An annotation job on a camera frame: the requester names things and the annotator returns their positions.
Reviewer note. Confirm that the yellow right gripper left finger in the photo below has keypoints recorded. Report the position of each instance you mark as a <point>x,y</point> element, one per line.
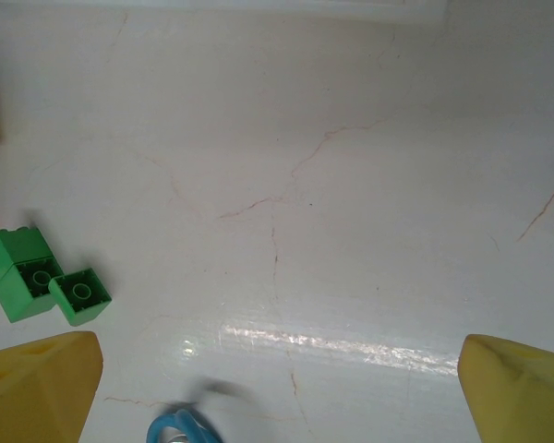
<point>37,392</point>

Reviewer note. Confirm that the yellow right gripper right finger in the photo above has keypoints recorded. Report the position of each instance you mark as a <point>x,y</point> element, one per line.
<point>521,397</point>

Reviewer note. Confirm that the green curved lego brick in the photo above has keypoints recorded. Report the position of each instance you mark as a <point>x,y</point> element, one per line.
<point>18,244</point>

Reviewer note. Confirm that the blue stethoscope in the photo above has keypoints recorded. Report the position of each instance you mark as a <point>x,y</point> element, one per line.
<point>189,422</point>

